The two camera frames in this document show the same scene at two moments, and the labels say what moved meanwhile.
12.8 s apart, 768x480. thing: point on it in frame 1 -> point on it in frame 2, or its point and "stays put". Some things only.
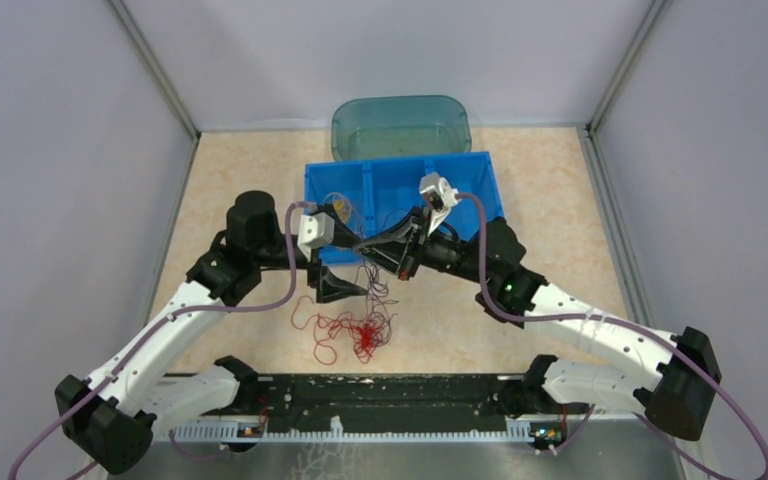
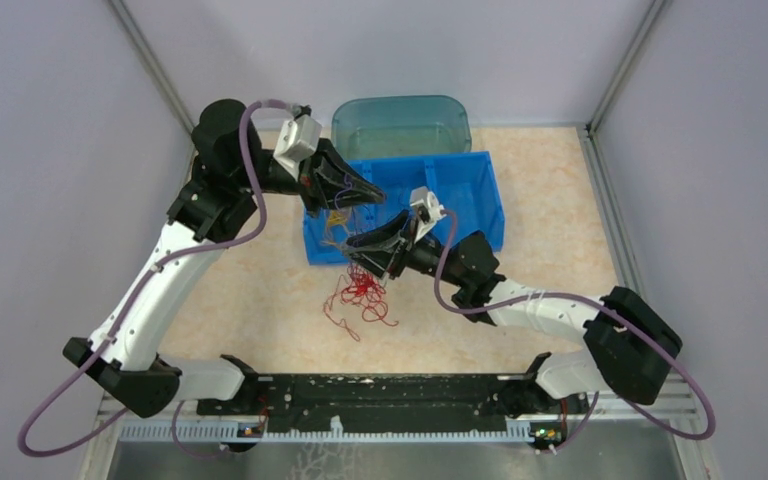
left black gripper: x=329 y=287 -> x=318 y=176
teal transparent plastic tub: x=400 y=127 stays put
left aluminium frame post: x=155 y=67 stays put
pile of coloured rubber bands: x=364 y=334 -> x=363 y=288
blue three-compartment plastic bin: x=367 y=197 stays put
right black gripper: x=394 y=255 stays put
